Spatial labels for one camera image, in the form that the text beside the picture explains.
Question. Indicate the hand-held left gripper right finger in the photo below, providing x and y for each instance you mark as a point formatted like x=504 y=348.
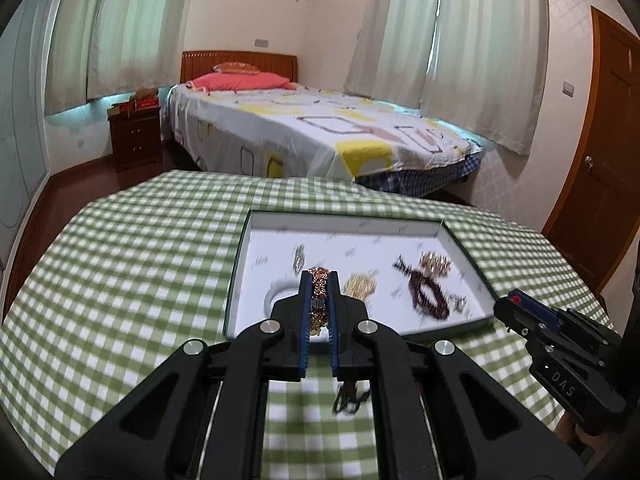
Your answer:
x=335 y=350

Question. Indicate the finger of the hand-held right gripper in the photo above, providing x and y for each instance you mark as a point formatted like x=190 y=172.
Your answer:
x=520 y=320
x=542 y=310

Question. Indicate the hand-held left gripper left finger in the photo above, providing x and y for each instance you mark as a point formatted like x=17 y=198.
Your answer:
x=302 y=350

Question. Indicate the gold flower brooch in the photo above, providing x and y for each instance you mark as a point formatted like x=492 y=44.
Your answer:
x=434 y=262

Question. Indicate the dark green jewelry box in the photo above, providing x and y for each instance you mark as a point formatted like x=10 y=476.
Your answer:
x=350 y=240

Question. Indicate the person's right hand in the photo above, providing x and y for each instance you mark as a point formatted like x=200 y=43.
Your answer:
x=567 y=427

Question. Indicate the small silver trinket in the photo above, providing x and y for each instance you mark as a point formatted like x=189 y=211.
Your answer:
x=457 y=304

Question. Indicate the white jade bangle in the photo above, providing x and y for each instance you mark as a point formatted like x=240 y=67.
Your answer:
x=280 y=287

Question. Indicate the metal door knob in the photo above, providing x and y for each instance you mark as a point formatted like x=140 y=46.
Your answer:
x=589 y=163

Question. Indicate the wooden door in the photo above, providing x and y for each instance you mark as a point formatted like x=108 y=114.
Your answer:
x=600 y=160

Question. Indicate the green checked tablecloth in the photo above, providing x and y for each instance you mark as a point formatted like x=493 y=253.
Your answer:
x=125 y=260

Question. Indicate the bed with patterned sheet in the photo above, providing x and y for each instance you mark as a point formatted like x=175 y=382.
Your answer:
x=310 y=130

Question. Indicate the wide pale curtain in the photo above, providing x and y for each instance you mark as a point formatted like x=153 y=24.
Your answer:
x=490 y=55
x=145 y=25

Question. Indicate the dark wooden nightstand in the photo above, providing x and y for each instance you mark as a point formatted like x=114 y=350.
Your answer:
x=135 y=140

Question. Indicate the pink pillow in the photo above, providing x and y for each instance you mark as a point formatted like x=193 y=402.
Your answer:
x=235 y=82

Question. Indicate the wooden headboard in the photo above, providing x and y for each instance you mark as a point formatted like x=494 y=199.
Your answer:
x=270 y=62

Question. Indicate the red and gold cushion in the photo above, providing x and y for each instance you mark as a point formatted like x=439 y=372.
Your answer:
x=235 y=67

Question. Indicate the red box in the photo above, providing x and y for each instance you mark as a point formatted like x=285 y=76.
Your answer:
x=147 y=104

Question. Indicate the brown bag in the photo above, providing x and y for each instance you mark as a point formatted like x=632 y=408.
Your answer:
x=145 y=94

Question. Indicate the narrow pale curtain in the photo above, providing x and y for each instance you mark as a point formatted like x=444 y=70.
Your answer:
x=395 y=30
x=70 y=35

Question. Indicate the frosted glass wardrobe door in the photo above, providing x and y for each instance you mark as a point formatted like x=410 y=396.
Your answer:
x=22 y=110

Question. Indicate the white light switch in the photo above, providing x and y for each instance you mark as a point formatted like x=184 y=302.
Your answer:
x=568 y=88

